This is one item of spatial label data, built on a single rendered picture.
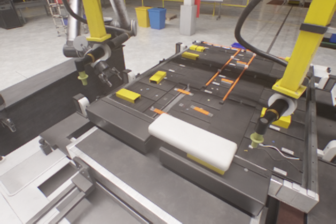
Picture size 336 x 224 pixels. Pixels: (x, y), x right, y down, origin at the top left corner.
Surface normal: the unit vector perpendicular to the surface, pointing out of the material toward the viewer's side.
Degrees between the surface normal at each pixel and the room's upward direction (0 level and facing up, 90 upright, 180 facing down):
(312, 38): 90
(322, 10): 90
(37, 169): 0
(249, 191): 0
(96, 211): 0
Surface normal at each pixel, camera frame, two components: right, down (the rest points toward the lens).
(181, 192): 0.00, -0.82
